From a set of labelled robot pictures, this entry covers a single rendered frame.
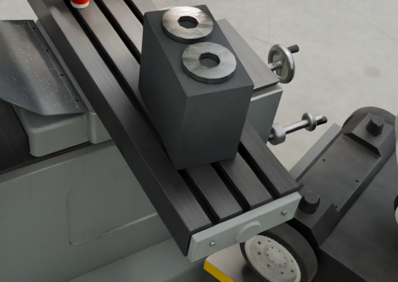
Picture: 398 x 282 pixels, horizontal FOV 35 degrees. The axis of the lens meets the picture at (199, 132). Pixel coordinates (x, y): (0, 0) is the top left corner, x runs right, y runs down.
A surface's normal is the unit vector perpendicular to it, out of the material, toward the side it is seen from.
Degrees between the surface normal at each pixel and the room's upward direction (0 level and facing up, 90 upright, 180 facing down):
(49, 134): 90
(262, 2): 0
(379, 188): 0
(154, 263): 0
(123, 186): 90
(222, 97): 90
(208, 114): 90
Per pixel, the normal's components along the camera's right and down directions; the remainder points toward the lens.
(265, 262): -0.61, 0.53
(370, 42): 0.13, -0.67
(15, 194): 0.50, 0.68
